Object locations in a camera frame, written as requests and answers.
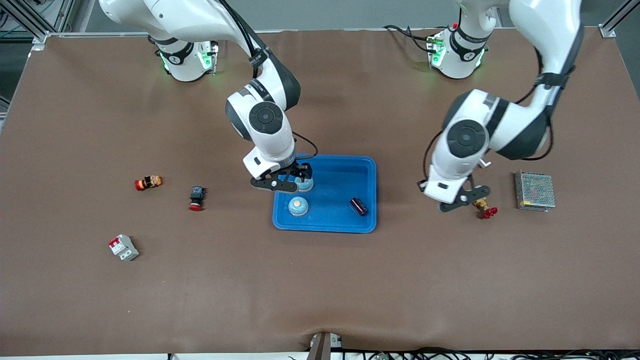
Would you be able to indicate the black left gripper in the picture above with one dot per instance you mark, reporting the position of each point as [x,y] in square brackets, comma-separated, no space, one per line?
[470,177]

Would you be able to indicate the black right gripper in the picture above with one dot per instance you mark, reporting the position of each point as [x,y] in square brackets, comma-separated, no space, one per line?
[300,171]

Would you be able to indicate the light blue dome bell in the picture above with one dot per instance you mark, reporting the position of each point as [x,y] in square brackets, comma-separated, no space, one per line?
[306,186]
[298,206]

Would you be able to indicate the long dark brown capacitor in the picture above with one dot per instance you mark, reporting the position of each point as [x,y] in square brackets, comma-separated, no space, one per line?
[358,206]

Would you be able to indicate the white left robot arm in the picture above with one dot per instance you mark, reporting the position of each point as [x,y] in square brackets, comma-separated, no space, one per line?
[550,30]

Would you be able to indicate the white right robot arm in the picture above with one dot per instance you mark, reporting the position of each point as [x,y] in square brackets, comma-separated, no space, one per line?
[190,20]

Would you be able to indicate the white curved plastic clamp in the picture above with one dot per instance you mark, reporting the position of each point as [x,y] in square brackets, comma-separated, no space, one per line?
[484,162]

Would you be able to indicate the brass valve red handwheel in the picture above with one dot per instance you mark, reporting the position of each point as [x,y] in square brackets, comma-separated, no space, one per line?
[489,212]

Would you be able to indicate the blue plastic tray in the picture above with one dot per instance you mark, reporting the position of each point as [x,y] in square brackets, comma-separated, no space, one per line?
[340,190]

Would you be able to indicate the perforated metal power supply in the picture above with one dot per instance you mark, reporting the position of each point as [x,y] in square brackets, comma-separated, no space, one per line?
[535,191]

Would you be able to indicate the brown table mat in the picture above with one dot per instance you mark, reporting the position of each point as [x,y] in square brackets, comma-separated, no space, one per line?
[320,280]

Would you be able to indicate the red cap blue push button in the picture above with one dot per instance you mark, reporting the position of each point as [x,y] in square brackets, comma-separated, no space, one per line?
[196,195]

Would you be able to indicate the red cap orange push button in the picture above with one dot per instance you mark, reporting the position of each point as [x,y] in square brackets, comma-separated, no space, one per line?
[149,182]

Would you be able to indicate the white red circuit breaker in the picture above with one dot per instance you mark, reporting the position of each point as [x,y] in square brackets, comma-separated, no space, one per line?
[124,247]

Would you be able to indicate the metal table edge bracket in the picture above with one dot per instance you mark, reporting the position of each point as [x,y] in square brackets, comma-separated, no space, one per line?
[320,347]

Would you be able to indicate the aluminium frame profile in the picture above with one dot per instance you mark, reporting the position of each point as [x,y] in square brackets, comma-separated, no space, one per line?
[62,15]
[608,31]

